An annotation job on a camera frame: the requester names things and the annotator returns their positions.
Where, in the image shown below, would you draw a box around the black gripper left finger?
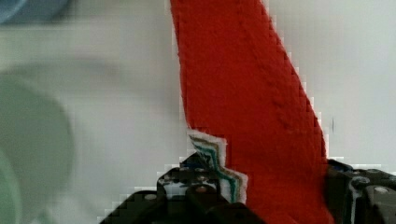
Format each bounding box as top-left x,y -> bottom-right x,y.
99,154 -> 265,224

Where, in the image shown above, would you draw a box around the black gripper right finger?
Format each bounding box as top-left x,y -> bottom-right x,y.
325,160 -> 396,224

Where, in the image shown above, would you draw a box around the red plush ketchup bottle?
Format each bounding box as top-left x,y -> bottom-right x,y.
170,0 -> 335,224

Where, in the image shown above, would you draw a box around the green cup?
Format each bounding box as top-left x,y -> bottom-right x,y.
0,77 -> 74,224

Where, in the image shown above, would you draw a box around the blue bowl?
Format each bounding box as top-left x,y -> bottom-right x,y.
0,0 -> 70,24

